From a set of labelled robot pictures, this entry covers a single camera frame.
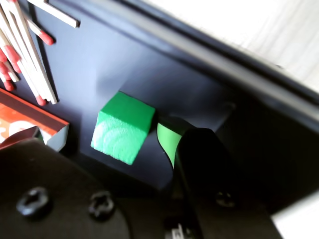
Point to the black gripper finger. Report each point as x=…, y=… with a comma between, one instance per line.
x=207, y=161
x=49, y=189

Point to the green wooden cube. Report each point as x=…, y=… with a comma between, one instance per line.
x=122, y=129

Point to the red and white matchbox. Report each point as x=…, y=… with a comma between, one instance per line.
x=27, y=117

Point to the black cardboard box tray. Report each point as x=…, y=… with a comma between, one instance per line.
x=124, y=64

